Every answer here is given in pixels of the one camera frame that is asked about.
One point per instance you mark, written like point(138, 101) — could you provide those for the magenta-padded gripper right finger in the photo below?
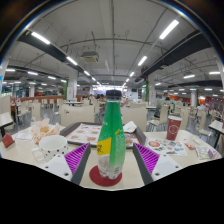
point(160, 166)

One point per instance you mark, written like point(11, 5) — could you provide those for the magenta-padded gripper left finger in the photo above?
point(62, 166)

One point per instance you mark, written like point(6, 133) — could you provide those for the green plastic drink bottle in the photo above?
point(111, 133)

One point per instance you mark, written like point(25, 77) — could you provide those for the printed paper flyer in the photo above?
point(165, 146)

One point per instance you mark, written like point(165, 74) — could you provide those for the white dotted mug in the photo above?
point(50, 145)

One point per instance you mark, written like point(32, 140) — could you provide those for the flat round red coaster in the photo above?
point(94, 176)

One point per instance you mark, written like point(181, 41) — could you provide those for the crumpled food wrapper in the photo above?
point(45, 130)

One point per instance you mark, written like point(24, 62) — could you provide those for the red paper cup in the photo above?
point(173, 128)

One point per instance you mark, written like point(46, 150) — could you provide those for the dark food tray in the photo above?
point(83, 131)

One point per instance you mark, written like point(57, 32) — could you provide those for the clear plastic wrapper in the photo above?
point(206, 152)

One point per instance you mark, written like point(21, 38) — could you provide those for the white paper napkin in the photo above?
point(130, 127)

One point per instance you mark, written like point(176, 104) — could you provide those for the group of beige chairs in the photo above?
point(76, 115)

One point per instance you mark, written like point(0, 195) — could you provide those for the red packet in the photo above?
point(7, 140)

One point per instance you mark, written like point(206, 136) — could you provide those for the white side table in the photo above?
point(5, 119)
point(217, 126)

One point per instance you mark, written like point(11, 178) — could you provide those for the ceiling air conditioner unit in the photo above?
point(90, 57)

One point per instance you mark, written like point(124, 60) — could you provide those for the group of ceiling lights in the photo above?
point(168, 29)

